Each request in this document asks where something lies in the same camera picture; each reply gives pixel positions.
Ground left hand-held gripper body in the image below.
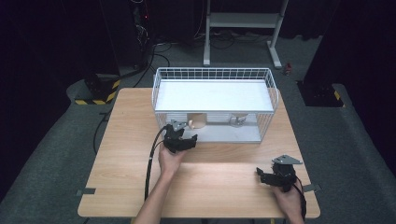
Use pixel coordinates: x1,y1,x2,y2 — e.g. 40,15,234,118
163,119,188,154

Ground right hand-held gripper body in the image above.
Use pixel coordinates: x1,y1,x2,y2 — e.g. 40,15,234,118
272,154,303,192

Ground white cup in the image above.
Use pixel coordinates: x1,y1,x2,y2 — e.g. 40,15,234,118
186,112,208,131

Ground white wire shelf rack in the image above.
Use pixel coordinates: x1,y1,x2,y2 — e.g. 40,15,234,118
151,67,280,145

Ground person's left hand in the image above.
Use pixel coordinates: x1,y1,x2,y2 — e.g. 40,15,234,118
158,144,188,180

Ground person's right hand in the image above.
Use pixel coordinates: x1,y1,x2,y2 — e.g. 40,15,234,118
274,181,304,218

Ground grey tape strip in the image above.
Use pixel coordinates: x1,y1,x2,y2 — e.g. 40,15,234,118
76,188,97,197
302,184,322,193

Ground black yellow striped base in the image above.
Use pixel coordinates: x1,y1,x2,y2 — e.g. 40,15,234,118
74,73,121,105
297,79,347,108

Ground dark equipment tower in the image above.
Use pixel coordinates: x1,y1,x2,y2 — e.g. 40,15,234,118
130,0,154,70

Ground white metal stand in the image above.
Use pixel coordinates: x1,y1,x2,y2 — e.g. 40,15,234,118
203,0,290,70

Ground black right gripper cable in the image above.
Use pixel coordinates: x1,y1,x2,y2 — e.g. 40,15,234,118
293,175,308,222

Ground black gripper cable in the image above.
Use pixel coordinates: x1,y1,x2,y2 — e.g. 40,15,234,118
293,175,308,222
144,125,168,202

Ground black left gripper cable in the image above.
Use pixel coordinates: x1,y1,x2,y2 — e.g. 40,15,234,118
144,125,168,202

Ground thin black floor cable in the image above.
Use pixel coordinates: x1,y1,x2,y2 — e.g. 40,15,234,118
92,109,112,155

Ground bundle of floor cables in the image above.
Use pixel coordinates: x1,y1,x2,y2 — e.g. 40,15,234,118
192,29,273,50

